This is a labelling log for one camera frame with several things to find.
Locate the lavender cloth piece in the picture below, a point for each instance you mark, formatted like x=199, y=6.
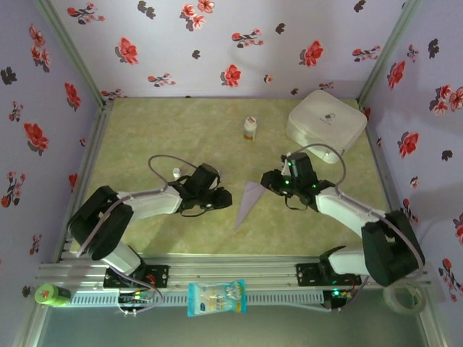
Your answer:
x=249, y=199

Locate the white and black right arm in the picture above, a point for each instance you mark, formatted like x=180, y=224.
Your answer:
x=343, y=209

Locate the small clear plastic vial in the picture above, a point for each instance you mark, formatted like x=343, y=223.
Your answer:
x=176, y=172

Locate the white plastic case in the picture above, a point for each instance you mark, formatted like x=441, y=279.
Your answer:
x=325, y=119

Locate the white pill bottle orange label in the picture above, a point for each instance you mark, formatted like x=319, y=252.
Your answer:
x=250, y=128

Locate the teal wet wipes packet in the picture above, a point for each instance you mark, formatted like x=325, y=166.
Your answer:
x=217, y=298

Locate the clear tape roll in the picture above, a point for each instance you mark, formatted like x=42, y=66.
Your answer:
x=388, y=298

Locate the green tape roll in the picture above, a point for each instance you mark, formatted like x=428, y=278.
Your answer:
x=50, y=294

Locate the long aluminium table rail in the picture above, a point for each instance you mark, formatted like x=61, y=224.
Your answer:
x=235, y=269

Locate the aluminium side rail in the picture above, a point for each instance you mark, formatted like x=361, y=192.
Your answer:
x=383, y=173
x=87, y=162

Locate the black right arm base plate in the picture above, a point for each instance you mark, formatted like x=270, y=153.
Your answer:
x=307, y=274

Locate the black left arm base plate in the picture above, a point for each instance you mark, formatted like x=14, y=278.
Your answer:
x=159, y=276

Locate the aluminium frame post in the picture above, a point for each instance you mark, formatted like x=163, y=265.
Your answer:
x=68, y=50
x=388, y=47

